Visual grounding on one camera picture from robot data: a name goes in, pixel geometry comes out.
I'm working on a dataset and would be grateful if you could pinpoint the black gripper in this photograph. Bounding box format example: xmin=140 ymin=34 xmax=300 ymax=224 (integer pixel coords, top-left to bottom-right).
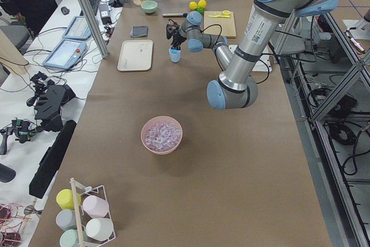
xmin=171 ymin=33 xmax=184 ymax=47

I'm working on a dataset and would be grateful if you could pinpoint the light blue cup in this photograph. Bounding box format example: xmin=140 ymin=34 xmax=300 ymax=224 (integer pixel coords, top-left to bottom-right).
xmin=169 ymin=48 xmax=181 ymax=63

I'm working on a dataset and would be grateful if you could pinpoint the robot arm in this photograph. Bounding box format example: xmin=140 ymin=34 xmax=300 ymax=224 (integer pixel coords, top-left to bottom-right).
xmin=167 ymin=0 xmax=339 ymax=110

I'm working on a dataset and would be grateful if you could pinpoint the pink bowl of ice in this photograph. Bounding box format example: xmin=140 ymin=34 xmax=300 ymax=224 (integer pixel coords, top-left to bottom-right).
xmin=140 ymin=116 xmax=183 ymax=155

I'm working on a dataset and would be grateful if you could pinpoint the pink cup in rack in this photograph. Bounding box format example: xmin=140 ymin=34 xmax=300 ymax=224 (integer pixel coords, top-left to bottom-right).
xmin=82 ymin=196 xmax=109 ymax=218

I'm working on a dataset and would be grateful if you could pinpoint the yellow cup in rack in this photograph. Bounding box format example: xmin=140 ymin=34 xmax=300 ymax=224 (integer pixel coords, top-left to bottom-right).
xmin=55 ymin=189 xmax=74 ymax=210

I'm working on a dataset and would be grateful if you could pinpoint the white cup in rack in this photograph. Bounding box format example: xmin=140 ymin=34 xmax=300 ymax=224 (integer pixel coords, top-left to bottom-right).
xmin=85 ymin=218 xmax=113 ymax=241

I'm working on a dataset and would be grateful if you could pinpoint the grey cup in rack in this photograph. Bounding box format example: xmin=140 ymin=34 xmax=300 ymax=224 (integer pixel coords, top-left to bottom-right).
xmin=55 ymin=209 xmax=77 ymax=231

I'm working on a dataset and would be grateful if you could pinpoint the mint cup in rack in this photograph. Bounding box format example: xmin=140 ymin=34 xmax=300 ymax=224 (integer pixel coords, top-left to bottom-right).
xmin=59 ymin=229 xmax=79 ymax=247

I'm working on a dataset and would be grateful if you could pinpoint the yellow lemon upper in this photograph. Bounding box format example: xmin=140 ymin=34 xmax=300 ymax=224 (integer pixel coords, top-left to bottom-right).
xmin=188 ymin=1 xmax=198 ymax=11

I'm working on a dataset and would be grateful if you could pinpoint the green lime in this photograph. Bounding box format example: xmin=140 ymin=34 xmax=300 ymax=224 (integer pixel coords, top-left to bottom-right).
xmin=196 ymin=7 xmax=204 ymax=15

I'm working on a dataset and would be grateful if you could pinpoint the wooden cutting board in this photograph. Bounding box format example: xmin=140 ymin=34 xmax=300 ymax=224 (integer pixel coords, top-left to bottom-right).
xmin=203 ymin=11 xmax=236 ymax=38

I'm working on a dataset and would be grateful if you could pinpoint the grey folded cloth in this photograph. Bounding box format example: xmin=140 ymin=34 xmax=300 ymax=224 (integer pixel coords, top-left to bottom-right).
xmin=130 ymin=25 xmax=149 ymax=38

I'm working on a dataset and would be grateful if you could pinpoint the mint green bowl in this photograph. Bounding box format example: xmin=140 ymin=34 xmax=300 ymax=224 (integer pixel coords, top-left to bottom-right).
xmin=140 ymin=0 xmax=158 ymax=14

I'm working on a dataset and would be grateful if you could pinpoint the yellow lemon near board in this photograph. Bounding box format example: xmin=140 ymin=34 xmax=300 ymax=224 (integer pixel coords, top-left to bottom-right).
xmin=197 ymin=0 xmax=207 ymax=9

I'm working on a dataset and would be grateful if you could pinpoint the cream rabbit tray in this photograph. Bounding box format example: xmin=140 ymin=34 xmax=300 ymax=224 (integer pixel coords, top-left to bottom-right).
xmin=117 ymin=39 xmax=153 ymax=72

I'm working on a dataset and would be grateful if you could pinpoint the yellow plastic knife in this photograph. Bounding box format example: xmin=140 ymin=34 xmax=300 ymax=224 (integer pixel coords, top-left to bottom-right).
xmin=208 ymin=13 xmax=224 ymax=18

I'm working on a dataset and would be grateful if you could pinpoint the lemon slice upper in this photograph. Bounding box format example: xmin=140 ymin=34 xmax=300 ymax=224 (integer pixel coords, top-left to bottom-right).
xmin=222 ymin=10 xmax=231 ymax=16

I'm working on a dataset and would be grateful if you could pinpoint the blue teach pendant far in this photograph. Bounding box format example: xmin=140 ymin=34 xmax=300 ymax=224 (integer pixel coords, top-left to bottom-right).
xmin=62 ymin=16 xmax=91 ymax=40

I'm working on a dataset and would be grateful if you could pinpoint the blue teach pendant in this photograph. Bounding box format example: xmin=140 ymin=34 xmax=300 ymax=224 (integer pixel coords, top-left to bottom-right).
xmin=42 ymin=39 xmax=87 ymax=69
xmin=62 ymin=16 xmax=91 ymax=40

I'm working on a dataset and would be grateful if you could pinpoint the blue teach pendant near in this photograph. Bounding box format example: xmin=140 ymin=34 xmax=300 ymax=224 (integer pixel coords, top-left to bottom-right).
xmin=42 ymin=39 xmax=87 ymax=69

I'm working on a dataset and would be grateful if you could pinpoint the black computer mouse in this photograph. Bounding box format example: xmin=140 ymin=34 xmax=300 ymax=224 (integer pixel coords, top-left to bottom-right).
xmin=61 ymin=6 xmax=70 ymax=15

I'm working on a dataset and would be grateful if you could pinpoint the black long case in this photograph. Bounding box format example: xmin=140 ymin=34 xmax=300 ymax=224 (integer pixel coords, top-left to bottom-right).
xmin=29 ymin=120 xmax=76 ymax=199

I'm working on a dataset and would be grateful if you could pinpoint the aluminium frame post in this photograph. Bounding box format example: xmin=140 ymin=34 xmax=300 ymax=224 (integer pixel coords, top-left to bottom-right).
xmin=77 ymin=0 xmax=108 ymax=58

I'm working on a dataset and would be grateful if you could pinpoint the white wire cup rack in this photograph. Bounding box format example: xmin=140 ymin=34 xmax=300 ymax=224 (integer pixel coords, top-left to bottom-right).
xmin=70 ymin=178 xmax=116 ymax=246

